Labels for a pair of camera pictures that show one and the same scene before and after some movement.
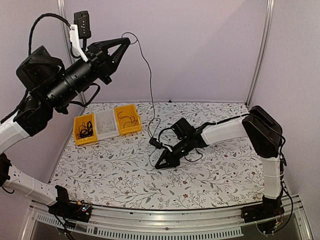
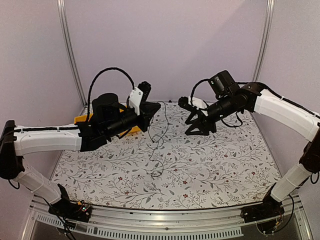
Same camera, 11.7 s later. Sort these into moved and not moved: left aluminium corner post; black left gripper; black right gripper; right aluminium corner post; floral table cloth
Moved: black right gripper; black left gripper
Not moved: left aluminium corner post; right aluminium corner post; floral table cloth
